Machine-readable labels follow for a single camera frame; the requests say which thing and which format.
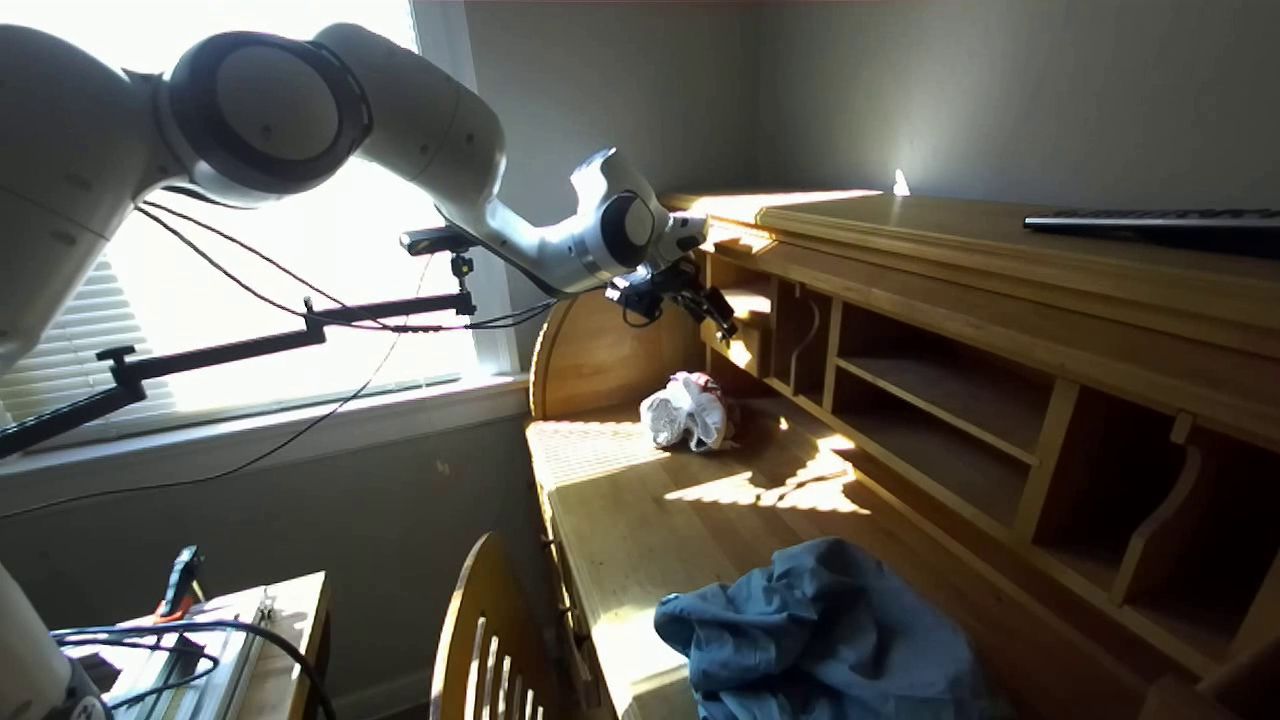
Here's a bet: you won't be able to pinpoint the wooden side table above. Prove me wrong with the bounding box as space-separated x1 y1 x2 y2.
54 567 331 720

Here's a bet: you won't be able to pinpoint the wooden slatted chair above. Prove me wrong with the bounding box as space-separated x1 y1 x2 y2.
428 528 581 720

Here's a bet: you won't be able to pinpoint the black loose cable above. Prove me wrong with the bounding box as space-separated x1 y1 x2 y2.
54 611 339 720

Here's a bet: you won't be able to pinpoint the wooden desk with hutch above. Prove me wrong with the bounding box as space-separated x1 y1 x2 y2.
519 183 1280 720

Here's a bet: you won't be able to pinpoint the black stereo camera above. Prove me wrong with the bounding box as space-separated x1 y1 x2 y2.
398 221 483 260

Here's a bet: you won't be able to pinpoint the white and red cloth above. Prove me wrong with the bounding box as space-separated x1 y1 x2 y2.
635 367 735 461

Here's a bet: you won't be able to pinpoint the white window blinds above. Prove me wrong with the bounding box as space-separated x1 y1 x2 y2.
0 252 156 431

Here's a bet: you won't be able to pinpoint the blue crumpled cloth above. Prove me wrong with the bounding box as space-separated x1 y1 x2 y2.
654 538 1007 720

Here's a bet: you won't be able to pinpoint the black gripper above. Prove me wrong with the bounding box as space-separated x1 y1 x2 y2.
635 257 739 339

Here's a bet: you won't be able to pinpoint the blue handled tool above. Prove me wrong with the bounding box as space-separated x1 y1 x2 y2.
156 539 213 626

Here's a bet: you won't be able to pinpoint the small wooden drawer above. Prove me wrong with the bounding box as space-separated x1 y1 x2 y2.
697 283 779 386

